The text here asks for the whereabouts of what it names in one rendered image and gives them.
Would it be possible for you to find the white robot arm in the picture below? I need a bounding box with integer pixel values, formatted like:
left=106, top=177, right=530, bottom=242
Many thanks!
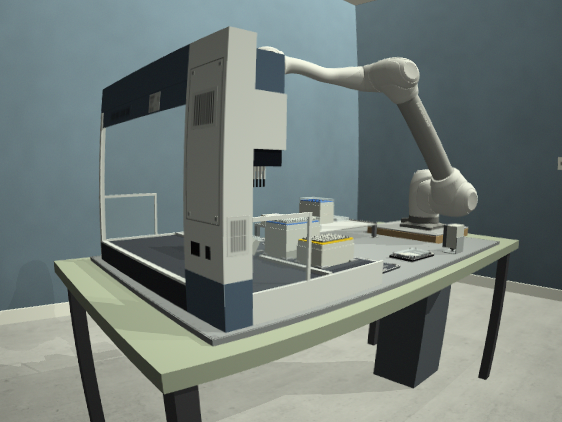
left=285, top=56, right=478, bottom=231

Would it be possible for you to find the yellow tip rack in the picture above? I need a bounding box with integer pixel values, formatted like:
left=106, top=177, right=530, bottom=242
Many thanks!
left=311, top=233, right=354, bottom=267

